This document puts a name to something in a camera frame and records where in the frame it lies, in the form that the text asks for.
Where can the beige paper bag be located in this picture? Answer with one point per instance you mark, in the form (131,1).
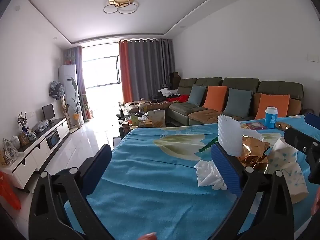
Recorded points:
(157,118)

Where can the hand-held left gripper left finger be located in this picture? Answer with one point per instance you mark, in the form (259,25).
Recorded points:
(96,170)

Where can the pile of clothes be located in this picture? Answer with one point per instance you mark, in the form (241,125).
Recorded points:
(165,93)

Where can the patterned grey orange curtain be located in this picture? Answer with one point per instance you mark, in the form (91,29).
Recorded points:
(79,80)

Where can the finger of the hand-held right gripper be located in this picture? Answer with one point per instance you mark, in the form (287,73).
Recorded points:
(300,141)
(313,121)

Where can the white wall switch plate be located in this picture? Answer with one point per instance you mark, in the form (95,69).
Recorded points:
(314,58)

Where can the orange plastic bag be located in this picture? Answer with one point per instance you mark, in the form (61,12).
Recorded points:
(8,192)

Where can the white ceramic jar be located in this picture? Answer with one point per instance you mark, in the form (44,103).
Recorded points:
(15,142)

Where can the blue cup with white lid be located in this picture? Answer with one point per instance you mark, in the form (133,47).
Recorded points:
(271,118)

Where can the wide orange cushion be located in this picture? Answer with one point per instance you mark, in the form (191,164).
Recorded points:
(272,102)

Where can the blue and white ceramic pot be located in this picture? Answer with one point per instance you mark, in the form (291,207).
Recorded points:
(31,135)

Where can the olive green sofa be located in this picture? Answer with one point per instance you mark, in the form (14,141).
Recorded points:
(240,82)

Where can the green wrapper strip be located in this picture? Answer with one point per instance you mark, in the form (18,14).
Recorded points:
(207,145)

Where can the gold snack packet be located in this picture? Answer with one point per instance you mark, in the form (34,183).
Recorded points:
(282,125)

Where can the gold photo frame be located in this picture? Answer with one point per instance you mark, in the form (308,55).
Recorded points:
(24,139)

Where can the small grey-blue cushion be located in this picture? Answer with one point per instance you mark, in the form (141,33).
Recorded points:
(197,95)

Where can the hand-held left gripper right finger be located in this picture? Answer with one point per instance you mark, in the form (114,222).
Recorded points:
(225,170)

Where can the red cloth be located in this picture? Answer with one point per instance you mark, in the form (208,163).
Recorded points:
(178,98)

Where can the red snack packet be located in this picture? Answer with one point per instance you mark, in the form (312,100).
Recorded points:
(256,125)

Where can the white and black TV cabinet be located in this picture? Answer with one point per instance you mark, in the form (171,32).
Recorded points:
(32,155)

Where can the cluttered coffee table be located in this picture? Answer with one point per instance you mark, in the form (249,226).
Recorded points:
(130,127)

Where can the glass ornament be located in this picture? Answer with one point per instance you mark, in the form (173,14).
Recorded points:
(10,152)

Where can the brown cardboard boxes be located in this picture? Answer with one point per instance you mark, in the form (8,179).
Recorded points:
(174,78)

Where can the tall plant in orange pot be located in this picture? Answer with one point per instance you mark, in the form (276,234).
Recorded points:
(76,116)

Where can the slim orange cushion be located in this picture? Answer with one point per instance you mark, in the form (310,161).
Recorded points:
(215,98)

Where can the black monitor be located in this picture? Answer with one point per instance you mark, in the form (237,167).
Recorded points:
(48,112)

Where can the floor fan with floral cover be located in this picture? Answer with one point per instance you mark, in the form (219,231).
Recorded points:
(56,90)

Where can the white standing air conditioner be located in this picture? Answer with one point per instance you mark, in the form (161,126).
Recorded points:
(67,80)

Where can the grey and orange curtain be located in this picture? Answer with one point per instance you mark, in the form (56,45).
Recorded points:
(147,70)

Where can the large grey-blue cushion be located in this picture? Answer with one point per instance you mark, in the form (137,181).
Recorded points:
(238,102)

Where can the small red potted plant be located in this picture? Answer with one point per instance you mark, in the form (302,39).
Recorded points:
(69,60)

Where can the clear plastic bag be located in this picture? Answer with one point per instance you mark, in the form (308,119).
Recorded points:
(41,126)

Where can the gold foil wrapper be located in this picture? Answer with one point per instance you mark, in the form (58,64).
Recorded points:
(253,145)
(253,162)

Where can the flower vase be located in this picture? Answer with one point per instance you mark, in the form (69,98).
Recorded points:
(22,121)

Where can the window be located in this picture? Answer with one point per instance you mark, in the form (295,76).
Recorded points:
(101,71)

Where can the white tissue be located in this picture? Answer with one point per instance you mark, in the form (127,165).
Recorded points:
(208,176)

